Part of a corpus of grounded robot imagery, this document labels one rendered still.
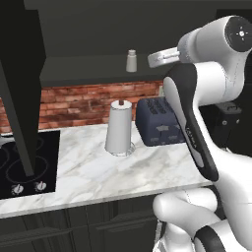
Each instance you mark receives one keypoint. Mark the white shaker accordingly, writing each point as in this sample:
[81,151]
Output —
[131,62]

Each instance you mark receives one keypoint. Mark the dark wall cabinet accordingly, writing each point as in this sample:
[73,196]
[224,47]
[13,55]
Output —
[98,32]

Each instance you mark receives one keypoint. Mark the black hob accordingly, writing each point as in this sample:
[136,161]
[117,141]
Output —
[46,154]

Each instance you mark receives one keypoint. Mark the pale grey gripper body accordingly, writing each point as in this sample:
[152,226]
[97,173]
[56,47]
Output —
[162,57]

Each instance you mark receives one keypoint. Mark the white paper towel roll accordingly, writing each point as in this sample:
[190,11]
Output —
[119,128]

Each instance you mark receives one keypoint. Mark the dark blue toaster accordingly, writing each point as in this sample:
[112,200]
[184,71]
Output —
[157,124]

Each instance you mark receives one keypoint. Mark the dark cupboard door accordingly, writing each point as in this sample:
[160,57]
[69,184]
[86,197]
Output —
[124,236]

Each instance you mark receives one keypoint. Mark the silver hob knob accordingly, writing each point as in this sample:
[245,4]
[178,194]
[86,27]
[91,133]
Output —
[40,186]
[17,189]

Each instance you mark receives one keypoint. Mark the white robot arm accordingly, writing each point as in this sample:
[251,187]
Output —
[210,82]

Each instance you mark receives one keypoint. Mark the dark drawer front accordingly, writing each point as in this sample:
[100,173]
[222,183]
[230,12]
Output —
[32,220]

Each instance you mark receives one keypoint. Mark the black coffee machine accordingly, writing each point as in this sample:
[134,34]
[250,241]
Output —
[229,121]

